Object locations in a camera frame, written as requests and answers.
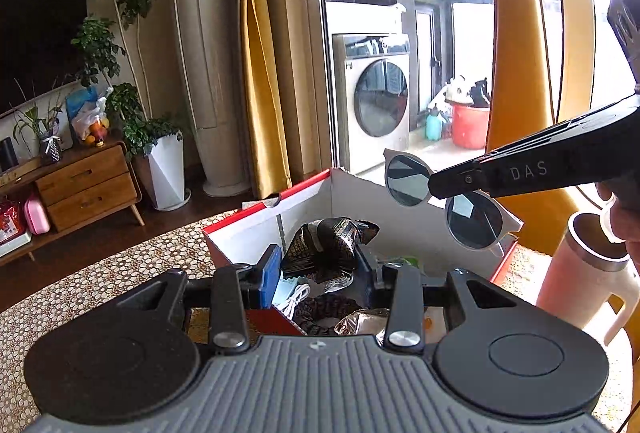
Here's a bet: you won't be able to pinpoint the red bucket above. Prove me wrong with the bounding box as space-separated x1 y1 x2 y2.
450 103 490 150

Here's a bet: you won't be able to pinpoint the white planter pot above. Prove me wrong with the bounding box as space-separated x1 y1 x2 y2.
132 134 192 212

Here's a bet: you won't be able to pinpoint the white round sunglasses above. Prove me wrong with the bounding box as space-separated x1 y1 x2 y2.
383 149 524 257

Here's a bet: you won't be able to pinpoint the black shiny snack packet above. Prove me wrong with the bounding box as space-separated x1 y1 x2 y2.
280 216 380 283

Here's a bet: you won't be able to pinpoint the red cardboard box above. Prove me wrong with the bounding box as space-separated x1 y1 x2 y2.
200 166 522 339

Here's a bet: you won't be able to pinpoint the person's right hand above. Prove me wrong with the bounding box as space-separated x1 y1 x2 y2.
597 183 640 268

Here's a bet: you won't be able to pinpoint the standing air conditioner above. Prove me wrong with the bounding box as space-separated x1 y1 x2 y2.
172 0 250 197

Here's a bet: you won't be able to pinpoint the small potted plant vase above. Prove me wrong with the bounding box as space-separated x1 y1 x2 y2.
11 79 74 164

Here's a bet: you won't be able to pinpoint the wooden tv cabinet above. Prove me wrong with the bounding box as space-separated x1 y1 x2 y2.
1 133 144 264

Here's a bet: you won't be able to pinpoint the white charging cable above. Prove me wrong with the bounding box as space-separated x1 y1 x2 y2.
278 281 314 319

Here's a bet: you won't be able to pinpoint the fruit bag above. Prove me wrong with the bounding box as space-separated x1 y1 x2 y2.
65 86 113 147

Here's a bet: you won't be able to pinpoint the pink steel mug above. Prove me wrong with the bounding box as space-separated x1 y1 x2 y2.
536 212 639 344

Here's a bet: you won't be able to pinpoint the washing machine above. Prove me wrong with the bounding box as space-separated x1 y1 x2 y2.
333 32 410 174

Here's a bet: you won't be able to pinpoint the red gift box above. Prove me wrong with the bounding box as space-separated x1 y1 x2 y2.
0 198 32 257

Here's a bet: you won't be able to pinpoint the teal spray bottle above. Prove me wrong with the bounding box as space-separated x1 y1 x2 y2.
425 105 446 142

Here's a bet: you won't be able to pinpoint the pink small case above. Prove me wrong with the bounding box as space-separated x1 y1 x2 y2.
23 194 51 235

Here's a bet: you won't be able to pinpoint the tall green houseplant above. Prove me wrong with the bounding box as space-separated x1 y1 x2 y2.
72 0 182 158

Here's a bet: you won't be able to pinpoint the silver foil snack bag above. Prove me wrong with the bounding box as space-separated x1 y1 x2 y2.
334 309 390 338

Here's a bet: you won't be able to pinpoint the yellow curtain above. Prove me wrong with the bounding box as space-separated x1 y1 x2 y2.
239 0 291 198

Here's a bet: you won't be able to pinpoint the white green carton box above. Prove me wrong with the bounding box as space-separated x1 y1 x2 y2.
383 257 423 276

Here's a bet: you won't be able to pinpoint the black television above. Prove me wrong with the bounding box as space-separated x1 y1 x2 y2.
0 0 88 114

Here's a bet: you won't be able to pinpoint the black cylinder speaker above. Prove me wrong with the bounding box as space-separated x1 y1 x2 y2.
0 136 18 172

